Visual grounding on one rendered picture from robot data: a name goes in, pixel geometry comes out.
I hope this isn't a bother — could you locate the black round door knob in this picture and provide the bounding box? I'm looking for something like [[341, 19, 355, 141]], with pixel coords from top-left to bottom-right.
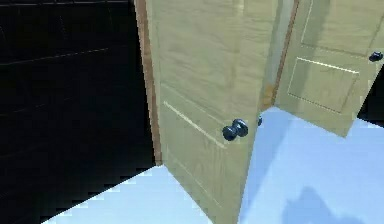
[[368, 51, 384, 63], [221, 118, 250, 142]]

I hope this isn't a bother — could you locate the pale wooden room door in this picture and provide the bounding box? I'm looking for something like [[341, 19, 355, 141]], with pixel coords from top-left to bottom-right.
[[143, 0, 280, 224], [273, 0, 384, 138]]

